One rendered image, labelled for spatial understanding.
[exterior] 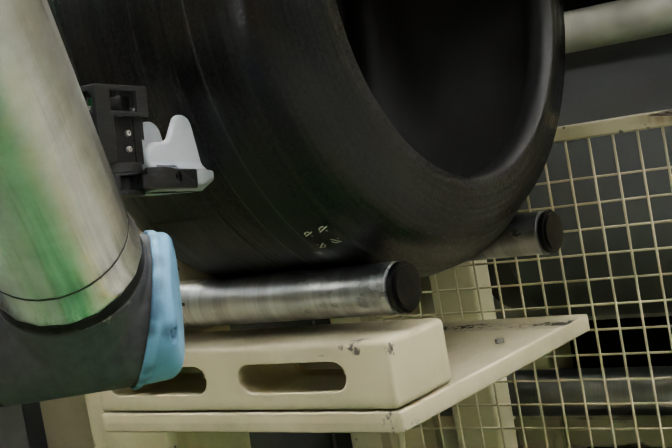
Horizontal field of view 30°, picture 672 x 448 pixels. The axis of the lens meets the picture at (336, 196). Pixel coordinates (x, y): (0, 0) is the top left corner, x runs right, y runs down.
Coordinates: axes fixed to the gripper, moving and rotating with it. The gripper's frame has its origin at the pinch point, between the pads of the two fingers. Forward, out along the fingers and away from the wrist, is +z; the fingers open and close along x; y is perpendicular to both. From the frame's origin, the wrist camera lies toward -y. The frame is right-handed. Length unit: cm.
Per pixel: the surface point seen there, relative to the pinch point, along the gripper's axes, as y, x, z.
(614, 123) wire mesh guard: 5, -11, 58
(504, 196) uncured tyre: -2.9, -11.4, 29.7
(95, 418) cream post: -22.1, 37.6, 20.0
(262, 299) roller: -10.0, 3.7, 10.8
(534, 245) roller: -7.8, -9.1, 38.9
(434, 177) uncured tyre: -0.9, -11.7, 17.1
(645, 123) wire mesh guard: 4, -15, 58
